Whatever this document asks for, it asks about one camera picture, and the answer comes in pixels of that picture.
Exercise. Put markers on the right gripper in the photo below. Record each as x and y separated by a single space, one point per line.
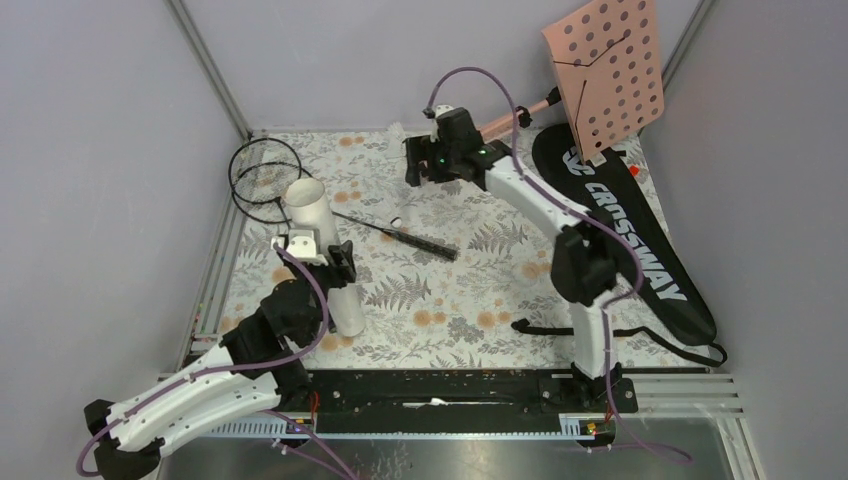
420 149

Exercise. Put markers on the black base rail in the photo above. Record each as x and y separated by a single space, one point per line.
442 404

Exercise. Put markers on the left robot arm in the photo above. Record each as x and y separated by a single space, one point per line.
254 367

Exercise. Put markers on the pink music stand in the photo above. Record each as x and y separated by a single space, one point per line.
608 67

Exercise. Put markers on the floral tablecloth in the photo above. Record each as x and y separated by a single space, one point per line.
422 311

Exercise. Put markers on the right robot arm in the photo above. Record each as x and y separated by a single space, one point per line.
584 270

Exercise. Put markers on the white shuttlecock tube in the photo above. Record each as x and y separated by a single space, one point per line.
309 207

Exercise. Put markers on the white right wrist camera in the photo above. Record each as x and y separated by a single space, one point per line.
433 113

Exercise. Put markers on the black racket bag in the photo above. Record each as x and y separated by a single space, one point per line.
667 289

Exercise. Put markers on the black badminton racket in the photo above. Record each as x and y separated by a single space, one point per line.
263 150
397 235

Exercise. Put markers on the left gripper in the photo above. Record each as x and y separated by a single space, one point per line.
342 256

